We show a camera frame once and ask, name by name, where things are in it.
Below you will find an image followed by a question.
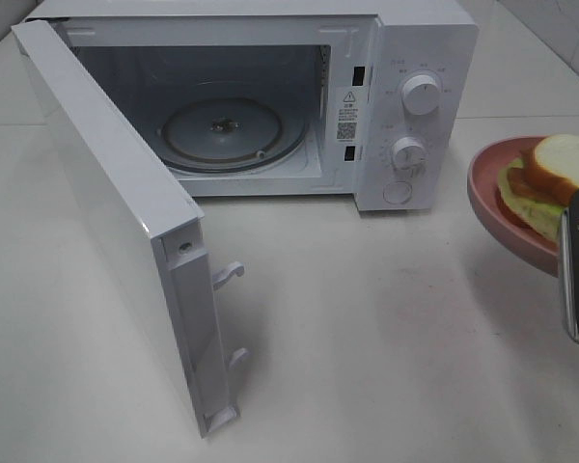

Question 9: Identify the round white door button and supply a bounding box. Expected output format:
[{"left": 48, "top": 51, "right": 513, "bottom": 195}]
[{"left": 382, "top": 180, "right": 412, "bottom": 204}]

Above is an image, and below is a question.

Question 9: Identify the white microwave door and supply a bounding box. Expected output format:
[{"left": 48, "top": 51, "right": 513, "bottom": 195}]
[{"left": 13, "top": 20, "right": 248, "bottom": 436}]

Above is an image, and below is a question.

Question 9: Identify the white timer knob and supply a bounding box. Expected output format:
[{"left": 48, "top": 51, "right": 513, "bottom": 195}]
[{"left": 391, "top": 136, "right": 427, "bottom": 170}]

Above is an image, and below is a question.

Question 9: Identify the pink round plate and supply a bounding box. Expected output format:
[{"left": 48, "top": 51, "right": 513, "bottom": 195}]
[{"left": 467, "top": 136, "right": 558, "bottom": 277}]

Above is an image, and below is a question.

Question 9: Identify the white bread sandwich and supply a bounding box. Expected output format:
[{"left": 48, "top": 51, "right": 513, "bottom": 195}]
[{"left": 497, "top": 134, "right": 579, "bottom": 243}]

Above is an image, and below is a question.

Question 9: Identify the glass microwave turntable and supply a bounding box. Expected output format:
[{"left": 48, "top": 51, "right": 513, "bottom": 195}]
[{"left": 160, "top": 97, "right": 283, "bottom": 172}]

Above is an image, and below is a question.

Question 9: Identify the white microwave oven body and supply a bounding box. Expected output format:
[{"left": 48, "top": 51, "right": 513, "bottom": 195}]
[{"left": 20, "top": 1, "right": 478, "bottom": 211}]

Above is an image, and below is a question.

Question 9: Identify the white warning label sticker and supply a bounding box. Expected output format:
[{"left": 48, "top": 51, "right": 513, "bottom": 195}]
[{"left": 336, "top": 87, "right": 360, "bottom": 142}]

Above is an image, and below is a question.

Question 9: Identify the upper white power knob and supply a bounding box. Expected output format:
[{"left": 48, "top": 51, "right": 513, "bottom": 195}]
[{"left": 400, "top": 72, "right": 441, "bottom": 116}]

